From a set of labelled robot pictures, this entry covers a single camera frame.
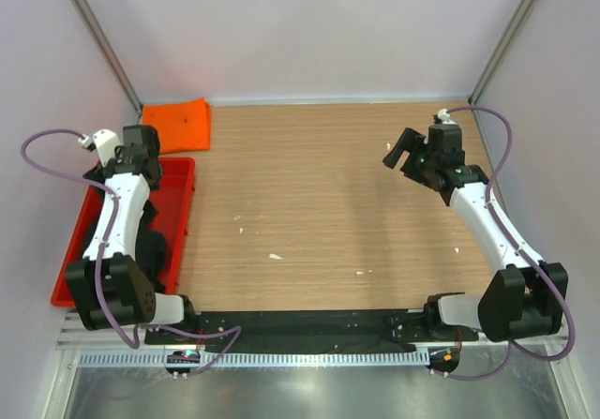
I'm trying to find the black t shirt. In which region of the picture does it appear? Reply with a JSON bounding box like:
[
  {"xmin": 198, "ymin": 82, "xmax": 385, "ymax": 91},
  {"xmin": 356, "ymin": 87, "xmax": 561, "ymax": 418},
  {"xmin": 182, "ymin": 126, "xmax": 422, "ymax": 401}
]
[{"xmin": 81, "ymin": 163, "xmax": 167, "ymax": 293}]

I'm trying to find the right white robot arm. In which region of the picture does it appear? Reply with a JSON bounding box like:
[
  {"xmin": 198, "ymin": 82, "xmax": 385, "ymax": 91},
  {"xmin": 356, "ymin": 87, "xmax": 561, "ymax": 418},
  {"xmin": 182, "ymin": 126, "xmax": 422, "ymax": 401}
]
[{"xmin": 382, "ymin": 110, "xmax": 568, "ymax": 342}]

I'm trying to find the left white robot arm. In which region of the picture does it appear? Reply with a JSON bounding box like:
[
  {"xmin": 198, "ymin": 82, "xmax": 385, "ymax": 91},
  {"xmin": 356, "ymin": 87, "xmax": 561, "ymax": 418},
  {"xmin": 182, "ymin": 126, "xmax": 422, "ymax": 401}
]
[{"xmin": 65, "ymin": 126, "xmax": 199, "ymax": 344}]

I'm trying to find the folded orange t shirt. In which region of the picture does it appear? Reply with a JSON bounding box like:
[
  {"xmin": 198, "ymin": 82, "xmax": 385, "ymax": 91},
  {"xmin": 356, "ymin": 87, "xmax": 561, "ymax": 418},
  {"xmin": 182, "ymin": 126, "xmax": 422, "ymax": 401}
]
[{"xmin": 142, "ymin": 98, "xmax": 212, "ymax": 155}]

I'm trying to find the red plastic bin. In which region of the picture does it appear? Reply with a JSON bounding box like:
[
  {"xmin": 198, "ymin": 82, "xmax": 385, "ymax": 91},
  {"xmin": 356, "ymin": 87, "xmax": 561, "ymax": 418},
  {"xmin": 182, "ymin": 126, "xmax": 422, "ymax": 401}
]
[{"xmin": 51, "ymin": 157, "xmax": 195, "ymax": 308}]

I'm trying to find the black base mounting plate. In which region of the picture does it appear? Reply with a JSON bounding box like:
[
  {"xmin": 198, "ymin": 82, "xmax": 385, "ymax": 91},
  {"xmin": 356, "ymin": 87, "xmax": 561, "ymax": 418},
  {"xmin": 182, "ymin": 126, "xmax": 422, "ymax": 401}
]
[{"xmin": 175, "ymin": 309, "xmax": 478, "ymax": 352}]

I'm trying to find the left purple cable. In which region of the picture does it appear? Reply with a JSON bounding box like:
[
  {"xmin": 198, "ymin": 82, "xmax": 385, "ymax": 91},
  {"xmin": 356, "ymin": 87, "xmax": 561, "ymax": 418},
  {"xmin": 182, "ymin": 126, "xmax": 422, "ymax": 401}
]
[{"xmin": 20, "ymin": 128, "xmax": 243, "ymax": 401}]

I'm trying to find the aluminium rail profile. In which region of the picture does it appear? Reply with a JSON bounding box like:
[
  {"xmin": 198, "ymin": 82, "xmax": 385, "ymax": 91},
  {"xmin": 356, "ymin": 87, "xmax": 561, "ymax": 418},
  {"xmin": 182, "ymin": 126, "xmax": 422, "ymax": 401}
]
[{"xmin": 54, "ymin": 307, "xmax": 571, "ymax": 351}]

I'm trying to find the left aluminium corner post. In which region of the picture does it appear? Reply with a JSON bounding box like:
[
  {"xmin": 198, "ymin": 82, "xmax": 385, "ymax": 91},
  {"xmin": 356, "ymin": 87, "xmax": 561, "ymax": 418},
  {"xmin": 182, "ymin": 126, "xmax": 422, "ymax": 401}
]
[{"xmin": 70, "ymin": 0, "xmax": 143, "ymax": 116}]

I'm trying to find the aluminium corner post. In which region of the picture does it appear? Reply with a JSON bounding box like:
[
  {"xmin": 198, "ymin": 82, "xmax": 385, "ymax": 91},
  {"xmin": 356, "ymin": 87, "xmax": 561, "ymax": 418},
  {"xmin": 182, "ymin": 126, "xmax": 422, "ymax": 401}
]
[
  {"xmin": 468, "ymin": 0, "xmax": 559, "ymax": 105},
  {"xmin": 70, "ymin": 0, "xmax": 143, "ymax": 116}
]

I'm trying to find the right aluminium corner post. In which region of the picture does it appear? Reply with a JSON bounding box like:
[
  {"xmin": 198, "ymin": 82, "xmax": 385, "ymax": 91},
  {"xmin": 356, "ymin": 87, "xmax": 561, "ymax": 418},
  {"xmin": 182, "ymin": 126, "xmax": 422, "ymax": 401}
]
[{"xmin": 468, "ymin": 0, "xmax": 559, "ymax": 105}]

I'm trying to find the slotted white cable duct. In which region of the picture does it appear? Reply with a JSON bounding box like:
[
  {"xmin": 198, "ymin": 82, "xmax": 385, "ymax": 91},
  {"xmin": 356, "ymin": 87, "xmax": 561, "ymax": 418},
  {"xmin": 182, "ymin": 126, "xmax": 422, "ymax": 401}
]
[{"xmin": 78, "ymin": 348, "xmax": 429, "ymax": 368}]

